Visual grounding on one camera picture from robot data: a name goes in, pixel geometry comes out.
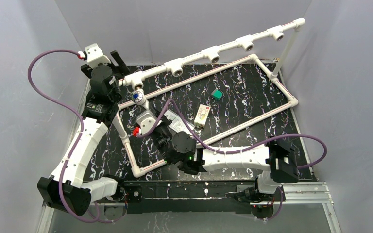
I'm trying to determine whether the white PVC pipe frame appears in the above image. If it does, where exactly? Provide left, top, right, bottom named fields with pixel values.
left=114, top=17, right=306, bottom=179

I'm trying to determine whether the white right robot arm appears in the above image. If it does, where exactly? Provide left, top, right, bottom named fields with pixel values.
left=151, top=125, right=299, bottom=201

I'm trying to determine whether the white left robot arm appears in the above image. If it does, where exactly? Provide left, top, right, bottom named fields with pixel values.
left=37, top=48, right=129, bottom=222

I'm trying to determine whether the beige cardboard small box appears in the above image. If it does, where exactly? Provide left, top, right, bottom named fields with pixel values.
left=194, top=104, right=211, bottom=127

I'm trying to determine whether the green small box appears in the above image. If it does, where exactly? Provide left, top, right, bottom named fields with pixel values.
left=211, top=90, right=223, bottom=100

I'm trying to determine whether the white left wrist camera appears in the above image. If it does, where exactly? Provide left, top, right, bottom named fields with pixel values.
left=85, top=43, right=111, bottom=69

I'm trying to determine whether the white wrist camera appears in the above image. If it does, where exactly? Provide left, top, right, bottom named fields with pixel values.
left=133, top=110, right=162, bottom=138
left=85, top=43, right=111, bottom=69

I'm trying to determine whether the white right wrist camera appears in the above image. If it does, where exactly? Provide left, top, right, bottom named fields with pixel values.
left=133, top=110, right=162, bottom=138

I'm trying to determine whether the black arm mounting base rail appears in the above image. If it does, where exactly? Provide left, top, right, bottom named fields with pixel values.
left=122, top=180, right=281, bottom=217

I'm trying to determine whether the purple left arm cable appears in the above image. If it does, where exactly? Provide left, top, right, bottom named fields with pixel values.
left=27, top=49, right=100, bottom=224

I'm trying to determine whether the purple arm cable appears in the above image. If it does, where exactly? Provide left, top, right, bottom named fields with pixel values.
left=27, top=49, right=100, bottom=224
left=136, top=98, right=328, bottom=169

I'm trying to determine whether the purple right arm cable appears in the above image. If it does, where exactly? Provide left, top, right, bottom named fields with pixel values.
left=136, top=98, right=328, bottom=169

